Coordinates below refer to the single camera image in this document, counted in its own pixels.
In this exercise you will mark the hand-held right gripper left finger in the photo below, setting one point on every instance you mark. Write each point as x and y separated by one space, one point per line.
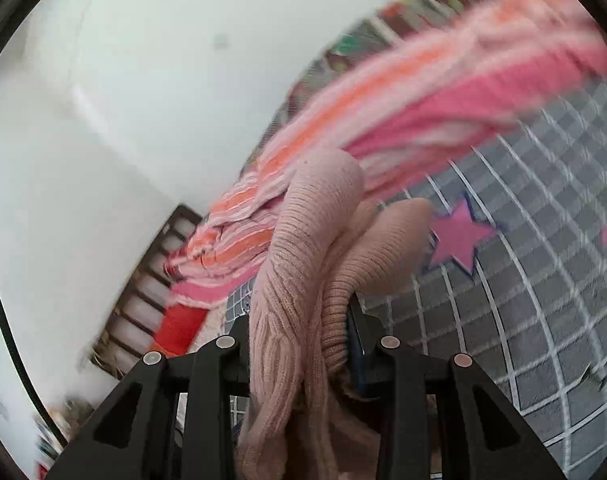
236 357

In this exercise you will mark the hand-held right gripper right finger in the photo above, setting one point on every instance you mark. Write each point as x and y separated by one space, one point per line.
356 342

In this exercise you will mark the pink knit sweater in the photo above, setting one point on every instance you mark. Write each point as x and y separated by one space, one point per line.
293 260

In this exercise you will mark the red cloth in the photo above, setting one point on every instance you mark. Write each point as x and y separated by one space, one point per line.
181 327

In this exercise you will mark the dark wooden headboard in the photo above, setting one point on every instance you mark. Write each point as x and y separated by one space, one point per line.
148 285

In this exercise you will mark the grey checked bed sheet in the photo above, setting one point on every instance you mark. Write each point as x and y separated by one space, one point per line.
533 310

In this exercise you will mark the pink orange striped blanket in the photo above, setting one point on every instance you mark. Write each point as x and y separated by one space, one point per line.
408 110

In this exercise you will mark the floral patterned quilt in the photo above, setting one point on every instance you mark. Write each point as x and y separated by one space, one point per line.
363 42

